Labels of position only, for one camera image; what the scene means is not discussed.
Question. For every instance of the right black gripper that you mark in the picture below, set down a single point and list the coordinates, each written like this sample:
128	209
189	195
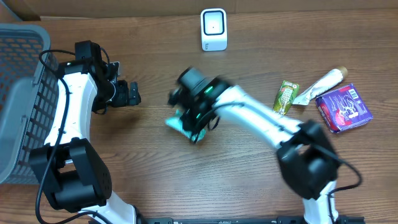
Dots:
196	121

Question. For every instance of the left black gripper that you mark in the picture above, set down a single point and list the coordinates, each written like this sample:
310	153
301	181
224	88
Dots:
125	93

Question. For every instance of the green yellow snack packet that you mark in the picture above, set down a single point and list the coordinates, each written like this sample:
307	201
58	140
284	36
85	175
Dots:
285	97

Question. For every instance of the white bamboo print tube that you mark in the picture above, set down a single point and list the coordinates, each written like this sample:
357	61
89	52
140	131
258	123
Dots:
325	83

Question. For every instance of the purple Carefree pad pack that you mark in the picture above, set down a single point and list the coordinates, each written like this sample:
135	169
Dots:
343	109

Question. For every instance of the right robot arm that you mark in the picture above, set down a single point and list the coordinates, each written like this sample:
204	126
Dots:
307	160

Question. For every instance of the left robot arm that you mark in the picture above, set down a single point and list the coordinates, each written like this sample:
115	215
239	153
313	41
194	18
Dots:
70	172

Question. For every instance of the white barcode scanner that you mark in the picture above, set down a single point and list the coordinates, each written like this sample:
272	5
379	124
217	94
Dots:
214	32

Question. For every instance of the grey plastic basket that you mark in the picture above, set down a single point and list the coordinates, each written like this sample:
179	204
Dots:
29	95

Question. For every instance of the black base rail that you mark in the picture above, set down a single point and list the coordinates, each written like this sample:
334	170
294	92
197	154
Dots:
278	220

